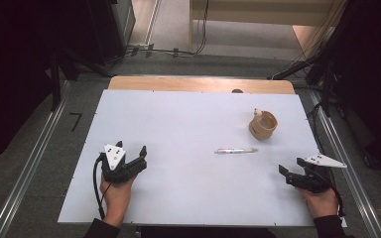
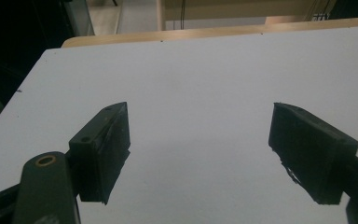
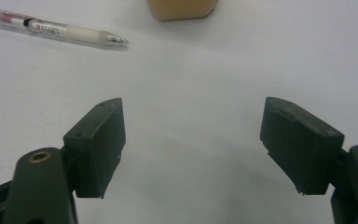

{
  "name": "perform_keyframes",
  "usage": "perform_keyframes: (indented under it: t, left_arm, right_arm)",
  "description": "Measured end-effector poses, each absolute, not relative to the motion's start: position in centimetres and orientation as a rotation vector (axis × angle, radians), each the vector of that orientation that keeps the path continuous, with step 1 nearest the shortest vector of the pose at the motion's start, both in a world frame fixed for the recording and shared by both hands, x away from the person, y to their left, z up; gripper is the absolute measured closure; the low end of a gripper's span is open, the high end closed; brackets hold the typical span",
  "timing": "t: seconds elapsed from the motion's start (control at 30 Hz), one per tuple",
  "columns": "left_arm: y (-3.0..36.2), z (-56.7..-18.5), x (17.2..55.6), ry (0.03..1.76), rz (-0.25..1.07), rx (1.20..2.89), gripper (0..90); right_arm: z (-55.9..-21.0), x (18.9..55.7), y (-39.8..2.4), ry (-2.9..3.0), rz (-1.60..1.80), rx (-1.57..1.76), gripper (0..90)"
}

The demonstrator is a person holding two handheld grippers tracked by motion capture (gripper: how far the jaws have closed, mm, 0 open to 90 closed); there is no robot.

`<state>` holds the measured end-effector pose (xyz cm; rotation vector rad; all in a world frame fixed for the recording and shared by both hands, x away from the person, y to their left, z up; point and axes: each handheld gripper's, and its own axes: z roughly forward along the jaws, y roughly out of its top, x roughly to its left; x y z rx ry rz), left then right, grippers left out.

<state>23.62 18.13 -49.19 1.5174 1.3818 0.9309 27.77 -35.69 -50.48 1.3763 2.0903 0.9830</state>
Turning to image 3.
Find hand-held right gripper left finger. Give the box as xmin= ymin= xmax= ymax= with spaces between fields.
xmin=3 ymin=97 xmax=127 ymax=224

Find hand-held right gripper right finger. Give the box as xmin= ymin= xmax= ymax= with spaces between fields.
xmin=259 ymin=96 xmax=358 ymax=224

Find clear gel pen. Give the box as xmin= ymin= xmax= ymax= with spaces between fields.
xmin=0 ymin=9 xmax=130 ymax=49

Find tan wooden pen holder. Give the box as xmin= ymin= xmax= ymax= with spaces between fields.
xmin=145 ymin=0 xmax=220 ymax=22

